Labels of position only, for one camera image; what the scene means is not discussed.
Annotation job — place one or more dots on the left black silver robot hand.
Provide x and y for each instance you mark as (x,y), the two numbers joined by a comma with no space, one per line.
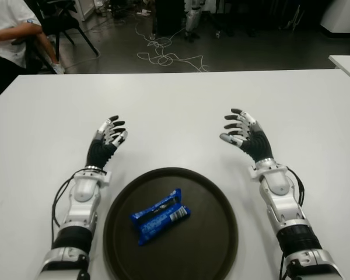
(100,148)

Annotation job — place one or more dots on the white storage unit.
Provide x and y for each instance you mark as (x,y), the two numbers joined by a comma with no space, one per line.
(86,8)

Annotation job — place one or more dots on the blue Oreo packet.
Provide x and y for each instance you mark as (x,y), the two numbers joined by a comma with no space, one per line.
(160,217)

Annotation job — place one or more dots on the black chair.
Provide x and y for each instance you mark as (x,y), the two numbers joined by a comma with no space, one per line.
(64,24)

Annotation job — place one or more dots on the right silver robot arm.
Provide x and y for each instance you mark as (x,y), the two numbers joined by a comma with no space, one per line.
(291,221)

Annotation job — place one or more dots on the person in white shirt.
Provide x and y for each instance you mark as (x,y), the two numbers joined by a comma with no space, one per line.
(8,35)

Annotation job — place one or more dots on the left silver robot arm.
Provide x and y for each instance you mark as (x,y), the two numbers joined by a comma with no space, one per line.
(76,213)

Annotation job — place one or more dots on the white side table corner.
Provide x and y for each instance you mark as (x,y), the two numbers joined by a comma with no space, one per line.
(348,65)

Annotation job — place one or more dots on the round dark brown tray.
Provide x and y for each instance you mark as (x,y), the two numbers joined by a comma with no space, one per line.
(170,224)

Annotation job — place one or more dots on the white cabinet with black base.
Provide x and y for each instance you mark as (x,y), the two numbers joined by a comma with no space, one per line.
(342,14)

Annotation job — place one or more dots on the silver humanoid robot legs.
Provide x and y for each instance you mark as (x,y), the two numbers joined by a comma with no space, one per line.
(193,20)

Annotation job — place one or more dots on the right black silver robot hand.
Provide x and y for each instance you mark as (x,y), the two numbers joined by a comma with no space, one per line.
(256,143)

